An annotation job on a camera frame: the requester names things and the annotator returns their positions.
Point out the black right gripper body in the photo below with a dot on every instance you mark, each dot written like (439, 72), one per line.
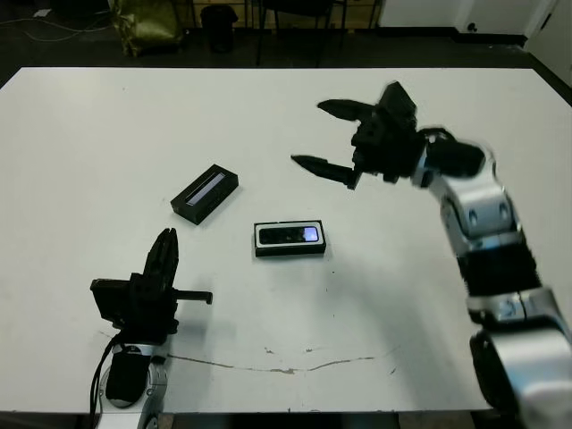
(389, 152)

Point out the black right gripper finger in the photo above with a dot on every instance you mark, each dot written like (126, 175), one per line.
(326, 167)
(348, 111)

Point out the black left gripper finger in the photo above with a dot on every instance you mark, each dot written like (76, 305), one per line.
(173, 263)
(157, 263)

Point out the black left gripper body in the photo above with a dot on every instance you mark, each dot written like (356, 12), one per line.
(152, 313)

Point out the black slim camera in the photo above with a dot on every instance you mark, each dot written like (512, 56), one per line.
(281, 236)

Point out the black box lid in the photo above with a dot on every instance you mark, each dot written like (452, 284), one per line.
(219, 192)

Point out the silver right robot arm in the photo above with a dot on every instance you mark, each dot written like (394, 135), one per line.
(482, 201)

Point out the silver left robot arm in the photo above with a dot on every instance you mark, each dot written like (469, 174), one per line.
(127, 375)

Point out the black box with white tray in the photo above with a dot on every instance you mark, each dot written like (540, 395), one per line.
(290, 251)

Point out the black mesh office chair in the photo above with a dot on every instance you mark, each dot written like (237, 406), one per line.
(318, 36)

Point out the black door stopper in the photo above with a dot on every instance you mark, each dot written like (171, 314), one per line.
(472, 27)

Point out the black waste bin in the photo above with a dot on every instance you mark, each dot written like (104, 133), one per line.
(219, 27)

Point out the white door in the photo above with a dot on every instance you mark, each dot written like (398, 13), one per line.
(549, 40)

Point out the crumpled plastic bag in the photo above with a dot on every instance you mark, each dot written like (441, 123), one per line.
(147, 27)

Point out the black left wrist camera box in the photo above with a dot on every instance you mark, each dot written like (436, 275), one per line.
(109, 299)

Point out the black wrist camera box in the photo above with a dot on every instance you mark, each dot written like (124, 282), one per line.
(109, 299)
(397, 100)

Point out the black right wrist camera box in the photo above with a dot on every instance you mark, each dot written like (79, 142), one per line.
(397, 100)

